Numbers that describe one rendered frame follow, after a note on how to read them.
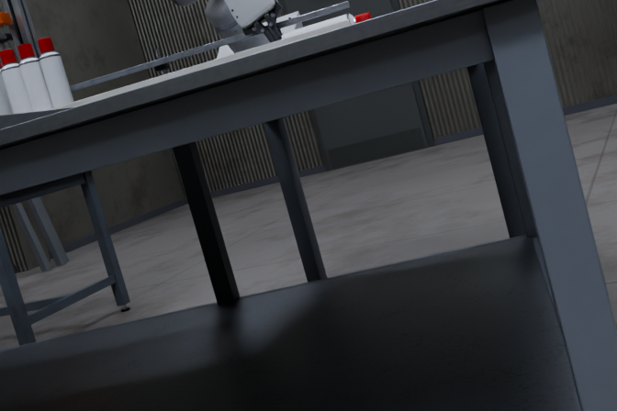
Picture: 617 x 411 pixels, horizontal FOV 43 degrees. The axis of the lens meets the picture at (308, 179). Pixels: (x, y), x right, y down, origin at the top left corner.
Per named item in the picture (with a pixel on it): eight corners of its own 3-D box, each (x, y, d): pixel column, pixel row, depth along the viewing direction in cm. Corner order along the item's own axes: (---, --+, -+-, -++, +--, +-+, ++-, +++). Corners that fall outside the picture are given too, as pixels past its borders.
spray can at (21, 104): (15, 135, 192) (-10, 53, 190) (30, 132, 197) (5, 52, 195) (30, 129, 190) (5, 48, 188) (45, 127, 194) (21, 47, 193)
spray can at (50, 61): (53, 124, 190) (28, 41, 188) (66, 121, 195) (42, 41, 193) (71, 118, 188) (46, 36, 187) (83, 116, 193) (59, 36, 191)
